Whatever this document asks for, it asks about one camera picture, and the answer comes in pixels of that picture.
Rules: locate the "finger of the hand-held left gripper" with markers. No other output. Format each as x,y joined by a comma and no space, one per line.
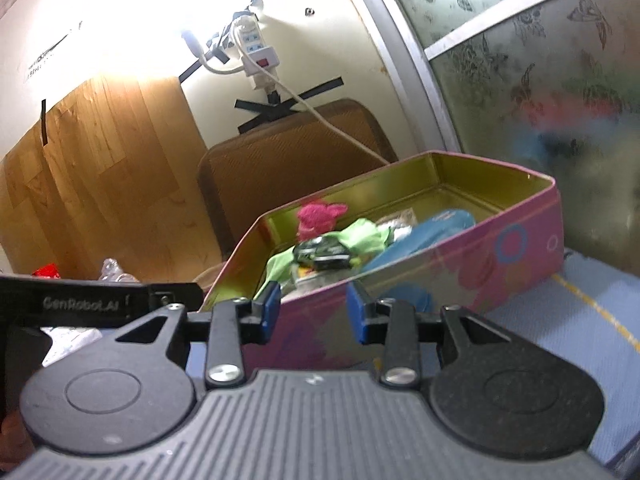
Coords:
177,296

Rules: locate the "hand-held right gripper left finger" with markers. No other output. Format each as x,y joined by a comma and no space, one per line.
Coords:
270,312

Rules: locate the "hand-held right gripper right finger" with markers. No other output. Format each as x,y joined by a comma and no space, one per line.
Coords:
357,317

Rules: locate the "yellow printed packet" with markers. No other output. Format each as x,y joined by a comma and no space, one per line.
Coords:
306,273

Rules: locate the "dark green printed packet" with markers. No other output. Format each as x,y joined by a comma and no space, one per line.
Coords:
322,252

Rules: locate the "green tube item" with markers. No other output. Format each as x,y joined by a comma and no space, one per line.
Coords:
365,237

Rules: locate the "pink fuzzy cloth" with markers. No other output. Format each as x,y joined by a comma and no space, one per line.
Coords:
320,217

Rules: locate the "pink tin box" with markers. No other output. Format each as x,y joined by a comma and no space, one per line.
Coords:
475,270

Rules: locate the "white wet wipes pack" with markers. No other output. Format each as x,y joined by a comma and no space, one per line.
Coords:
70,342

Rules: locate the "red printed box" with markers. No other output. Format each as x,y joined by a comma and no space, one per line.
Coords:
47,271

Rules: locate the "clear plastic bag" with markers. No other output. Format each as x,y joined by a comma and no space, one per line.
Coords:
117,272

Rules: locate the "wooden board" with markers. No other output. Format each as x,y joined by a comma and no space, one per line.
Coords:
110,175

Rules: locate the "brown woven chair back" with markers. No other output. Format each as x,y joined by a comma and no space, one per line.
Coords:
280,170

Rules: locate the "black tape strip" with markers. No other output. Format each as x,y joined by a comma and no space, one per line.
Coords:
43,122

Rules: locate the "black tape cross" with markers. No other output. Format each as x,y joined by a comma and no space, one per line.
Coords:
285,107

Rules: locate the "blue checked tablecloth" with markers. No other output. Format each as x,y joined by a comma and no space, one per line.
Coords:
575,320

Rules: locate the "long black tape strips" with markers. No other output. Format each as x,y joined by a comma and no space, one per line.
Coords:
220,45

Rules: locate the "frosted butterfly glass door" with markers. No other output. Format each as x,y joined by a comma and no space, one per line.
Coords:
540,85

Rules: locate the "grey door frame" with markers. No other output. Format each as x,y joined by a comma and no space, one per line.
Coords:
400,45

